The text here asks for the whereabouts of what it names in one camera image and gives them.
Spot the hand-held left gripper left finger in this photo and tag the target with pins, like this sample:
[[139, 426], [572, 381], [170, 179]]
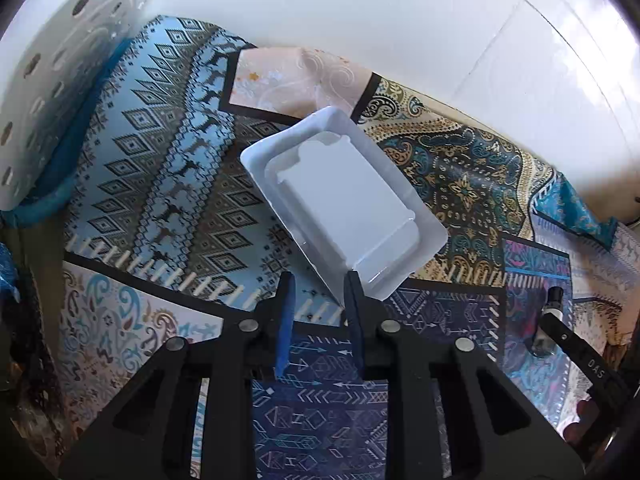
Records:
[[285, 320]]

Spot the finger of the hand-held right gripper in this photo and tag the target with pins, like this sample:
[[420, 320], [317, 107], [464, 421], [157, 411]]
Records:
[[565, 340]]

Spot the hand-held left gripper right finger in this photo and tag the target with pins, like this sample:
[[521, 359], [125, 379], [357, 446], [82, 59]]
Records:
[[354, 320]]

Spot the dark bottle with white label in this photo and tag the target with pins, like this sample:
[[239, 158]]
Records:
[[541, 344]]

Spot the white plastic tray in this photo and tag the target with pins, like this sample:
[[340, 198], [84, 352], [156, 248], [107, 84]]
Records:
[[345, 195]]

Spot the white perforated panel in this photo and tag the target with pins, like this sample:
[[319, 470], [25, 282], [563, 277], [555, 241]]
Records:
[[60, 60]]

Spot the person's right hand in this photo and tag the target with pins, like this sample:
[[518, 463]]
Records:
[[582, 422]]

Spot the patchwork patterned tablecloth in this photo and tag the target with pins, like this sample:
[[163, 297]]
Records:
[[165, 185]]

